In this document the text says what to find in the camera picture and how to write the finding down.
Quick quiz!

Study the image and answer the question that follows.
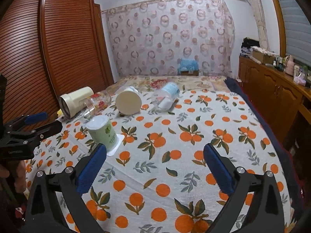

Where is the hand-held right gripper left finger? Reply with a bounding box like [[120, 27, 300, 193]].
[[24, 143, 107, 233]]

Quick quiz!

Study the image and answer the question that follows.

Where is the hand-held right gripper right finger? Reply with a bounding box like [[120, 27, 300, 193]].
[[203, 143, 285, 233]]

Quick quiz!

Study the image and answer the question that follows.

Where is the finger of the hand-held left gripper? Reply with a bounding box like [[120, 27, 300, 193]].
[[4, 120, 63, 154], [4, 112, 48, 133]]

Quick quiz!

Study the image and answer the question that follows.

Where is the cream insulated cup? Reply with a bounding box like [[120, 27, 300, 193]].
[[59, 86, 94, 118]]

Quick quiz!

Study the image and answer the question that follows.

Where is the green white plastic cup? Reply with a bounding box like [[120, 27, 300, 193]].
[[85, 116, 122, 157]]

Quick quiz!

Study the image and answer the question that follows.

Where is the clear glass cup red print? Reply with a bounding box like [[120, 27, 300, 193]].
[[80, 91, 112, 120]]

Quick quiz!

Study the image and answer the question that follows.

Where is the white paper cup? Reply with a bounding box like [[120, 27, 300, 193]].
[[115, 87, 143, 116]]

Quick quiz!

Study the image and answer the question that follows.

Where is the person's left hand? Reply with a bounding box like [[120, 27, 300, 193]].
[[0, 160, 27, 197]]

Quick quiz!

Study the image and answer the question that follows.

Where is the orange fruit print blanket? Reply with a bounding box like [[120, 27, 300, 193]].
[[23, 87, 295, 233]]

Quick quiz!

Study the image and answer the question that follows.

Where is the brown louvered wardrobe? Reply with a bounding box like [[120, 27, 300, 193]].
[[0, 0, 114, 131]]

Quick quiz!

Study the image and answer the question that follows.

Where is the navy blue bed cover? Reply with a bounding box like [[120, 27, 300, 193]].
[[225, 76, 304, 224]]

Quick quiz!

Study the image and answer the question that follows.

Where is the clear bottle blue label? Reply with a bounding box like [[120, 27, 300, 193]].
[[151, 82, 180, 111]]

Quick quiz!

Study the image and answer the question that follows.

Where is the wooden sideboard cabinet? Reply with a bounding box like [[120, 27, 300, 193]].
[[238, 54, 311, 152]]

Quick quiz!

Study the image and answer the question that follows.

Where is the blue tissue box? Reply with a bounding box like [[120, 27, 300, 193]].
[[177, 58, 200, 76]]

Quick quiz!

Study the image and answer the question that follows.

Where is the purple plastic bag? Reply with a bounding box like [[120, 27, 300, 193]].
[[293, 73, 307, 86]]

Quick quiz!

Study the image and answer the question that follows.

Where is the cardboard box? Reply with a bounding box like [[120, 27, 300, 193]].
[[252, 46, 277, 65]]

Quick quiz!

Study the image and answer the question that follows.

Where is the pink bag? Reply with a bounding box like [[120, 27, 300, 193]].
[[285, 55, 295, 75]]

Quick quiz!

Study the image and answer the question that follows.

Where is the black bag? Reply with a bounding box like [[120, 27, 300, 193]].
[[241, 37, 259, 57]]

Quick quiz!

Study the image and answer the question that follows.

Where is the patterned window curtain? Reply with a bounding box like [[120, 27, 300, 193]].
[[246, 0, 271, 52]]

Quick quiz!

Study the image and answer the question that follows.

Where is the grey window blind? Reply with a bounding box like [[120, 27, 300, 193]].
[[273, 0, 311, 65]]

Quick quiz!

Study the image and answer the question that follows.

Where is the ring pattern curtain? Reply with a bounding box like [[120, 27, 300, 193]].
[[100, 0, 237, 77]]

